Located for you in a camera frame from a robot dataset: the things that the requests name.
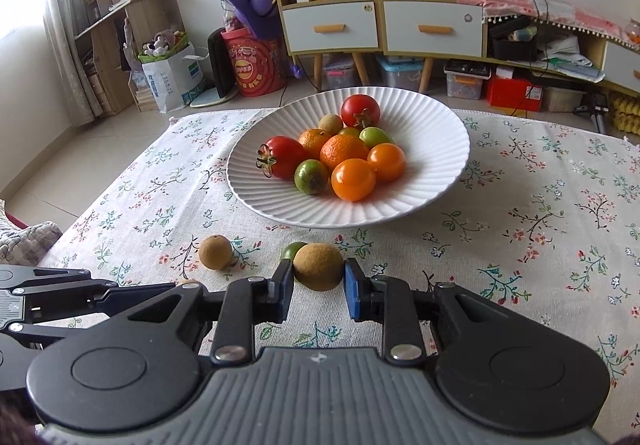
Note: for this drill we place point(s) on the purple plush toy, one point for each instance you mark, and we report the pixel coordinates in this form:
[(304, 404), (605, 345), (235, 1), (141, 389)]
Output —
[(261, 17)]

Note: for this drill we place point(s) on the wooden bookshelf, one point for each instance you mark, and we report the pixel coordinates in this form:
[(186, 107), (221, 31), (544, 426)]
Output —
[(108, 48)]

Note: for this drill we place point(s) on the yellow egg cartons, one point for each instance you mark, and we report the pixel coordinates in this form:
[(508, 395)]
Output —
[(626, 113)]

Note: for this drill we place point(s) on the dark green round tomato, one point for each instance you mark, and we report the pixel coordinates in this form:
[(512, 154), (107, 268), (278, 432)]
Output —
[(289, 252)]

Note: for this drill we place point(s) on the red box under shelf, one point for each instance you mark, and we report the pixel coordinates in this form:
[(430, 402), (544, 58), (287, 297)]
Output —
[(516, 93)]

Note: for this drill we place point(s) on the floral tablecloth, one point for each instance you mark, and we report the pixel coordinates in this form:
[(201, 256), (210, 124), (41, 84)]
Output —
[(544, 219)]

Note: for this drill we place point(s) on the back left mandarin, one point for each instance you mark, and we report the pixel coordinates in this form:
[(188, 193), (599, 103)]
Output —
[(313, 140)]

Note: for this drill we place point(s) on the pink cloth on shelf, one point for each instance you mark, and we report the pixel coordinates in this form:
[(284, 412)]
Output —
[(557, 12)]

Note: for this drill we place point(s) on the green-red tomato in plate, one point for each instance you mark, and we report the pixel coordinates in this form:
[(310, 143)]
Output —
[(311, 177)]

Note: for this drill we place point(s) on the grey curtain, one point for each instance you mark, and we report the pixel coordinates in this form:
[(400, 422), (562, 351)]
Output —
[(63, 20)]

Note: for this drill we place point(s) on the small yellow-orange tomato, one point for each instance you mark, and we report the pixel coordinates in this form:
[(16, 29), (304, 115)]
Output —
[(349, 131)]

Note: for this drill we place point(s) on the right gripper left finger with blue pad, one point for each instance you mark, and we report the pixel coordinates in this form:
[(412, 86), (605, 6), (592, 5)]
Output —
[(247, 303)]

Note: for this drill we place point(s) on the green oval tomato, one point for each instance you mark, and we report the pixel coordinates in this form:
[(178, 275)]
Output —
[(372, 136)]

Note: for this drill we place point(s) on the white ribbed plate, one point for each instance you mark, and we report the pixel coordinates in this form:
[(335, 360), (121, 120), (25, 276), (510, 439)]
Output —
[(434, 140)]

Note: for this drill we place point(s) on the white paper bag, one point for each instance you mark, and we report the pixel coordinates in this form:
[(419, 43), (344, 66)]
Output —
[(175, 81)]

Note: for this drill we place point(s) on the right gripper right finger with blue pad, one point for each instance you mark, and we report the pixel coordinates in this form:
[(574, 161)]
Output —
[(387, 301)]

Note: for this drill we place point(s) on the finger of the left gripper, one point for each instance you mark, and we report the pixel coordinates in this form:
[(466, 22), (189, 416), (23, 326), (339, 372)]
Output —
[(31, 282), (114, 301)]

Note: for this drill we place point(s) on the red round bucket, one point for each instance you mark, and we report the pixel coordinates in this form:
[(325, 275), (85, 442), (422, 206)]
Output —
[(258, 66)]

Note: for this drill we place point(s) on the small orange tomato in plate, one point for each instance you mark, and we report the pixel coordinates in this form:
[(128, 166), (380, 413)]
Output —
[(388, 162)]

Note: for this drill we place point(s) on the large orange mandarin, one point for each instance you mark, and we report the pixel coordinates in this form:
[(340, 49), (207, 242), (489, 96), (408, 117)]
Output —
[(340, 148)]

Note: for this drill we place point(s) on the orange oval tomato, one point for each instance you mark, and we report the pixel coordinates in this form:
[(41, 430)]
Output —
[(353, 179)]

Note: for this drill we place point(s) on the low white tv cabinet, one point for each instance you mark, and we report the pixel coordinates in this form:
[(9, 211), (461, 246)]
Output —
[(619, 64)]

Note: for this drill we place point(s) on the clear storage bin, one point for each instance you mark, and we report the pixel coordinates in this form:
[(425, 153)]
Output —
[(465, 78)]

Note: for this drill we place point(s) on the brown longan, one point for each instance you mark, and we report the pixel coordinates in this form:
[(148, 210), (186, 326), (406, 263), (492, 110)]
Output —
[(189, 282), (331, 124), (215, 252), (318, 266)]

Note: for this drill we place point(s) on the small red cherry tomato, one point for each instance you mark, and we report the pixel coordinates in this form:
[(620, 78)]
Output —
[(360, 111)]

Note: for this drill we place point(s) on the large red tomato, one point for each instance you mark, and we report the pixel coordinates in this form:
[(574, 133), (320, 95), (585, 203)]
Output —
[(279, 157)]

